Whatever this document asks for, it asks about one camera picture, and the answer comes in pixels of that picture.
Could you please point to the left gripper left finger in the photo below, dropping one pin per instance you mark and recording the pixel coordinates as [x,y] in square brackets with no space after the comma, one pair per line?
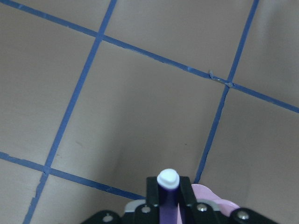
[136,212]

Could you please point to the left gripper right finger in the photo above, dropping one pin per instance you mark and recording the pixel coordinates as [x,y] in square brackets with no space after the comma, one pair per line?
[243,215]

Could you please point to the purple marker pen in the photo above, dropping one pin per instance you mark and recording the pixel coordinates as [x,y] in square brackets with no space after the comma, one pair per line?
[168,184]

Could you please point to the pink mesh cup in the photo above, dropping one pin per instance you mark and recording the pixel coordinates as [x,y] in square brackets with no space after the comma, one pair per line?
[197,204]

